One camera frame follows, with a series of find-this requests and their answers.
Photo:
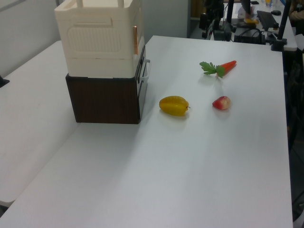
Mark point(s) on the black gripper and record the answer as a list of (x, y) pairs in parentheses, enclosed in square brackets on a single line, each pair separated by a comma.
[(212, 9)]

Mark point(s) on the cream plastic cabinet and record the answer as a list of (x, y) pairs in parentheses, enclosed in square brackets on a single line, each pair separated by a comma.
[(95, 38)]

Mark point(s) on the dark brown wooden cabinet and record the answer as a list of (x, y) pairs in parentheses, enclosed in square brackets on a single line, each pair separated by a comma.
[(102, 99)]

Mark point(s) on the black electronics box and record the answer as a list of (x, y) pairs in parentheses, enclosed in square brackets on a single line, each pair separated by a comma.
[(224, 32)]

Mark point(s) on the thin black pole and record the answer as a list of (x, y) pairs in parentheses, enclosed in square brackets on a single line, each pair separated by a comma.
[(230, 12)]

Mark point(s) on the yellow object on desk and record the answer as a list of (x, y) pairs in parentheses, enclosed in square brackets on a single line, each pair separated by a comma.
[(250, 21)]

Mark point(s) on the orange toy carrot green leaves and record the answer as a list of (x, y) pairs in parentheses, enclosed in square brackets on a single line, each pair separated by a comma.
[(222, 67)]

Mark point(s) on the black keyboard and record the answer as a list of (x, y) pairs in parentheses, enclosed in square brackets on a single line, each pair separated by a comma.
[(267, 20)]

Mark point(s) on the black computer mouse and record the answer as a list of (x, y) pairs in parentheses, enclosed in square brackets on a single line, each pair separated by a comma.
[(276, 12)]

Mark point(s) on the black table clamp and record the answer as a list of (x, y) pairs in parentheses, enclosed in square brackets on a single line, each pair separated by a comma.
[(279, 45)]

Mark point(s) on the tall black pole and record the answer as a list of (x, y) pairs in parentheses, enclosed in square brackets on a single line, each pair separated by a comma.
[(284, 19)]

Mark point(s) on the red white toy fruit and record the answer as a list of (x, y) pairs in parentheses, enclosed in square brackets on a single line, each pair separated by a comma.
[(221, 103)]

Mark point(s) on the yellow toy starfruit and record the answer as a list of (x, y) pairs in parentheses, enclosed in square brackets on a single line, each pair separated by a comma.
[(174, 106)]

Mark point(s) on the black bracket at table edge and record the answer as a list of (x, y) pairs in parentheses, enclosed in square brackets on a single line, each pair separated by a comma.
[(3, 82)]

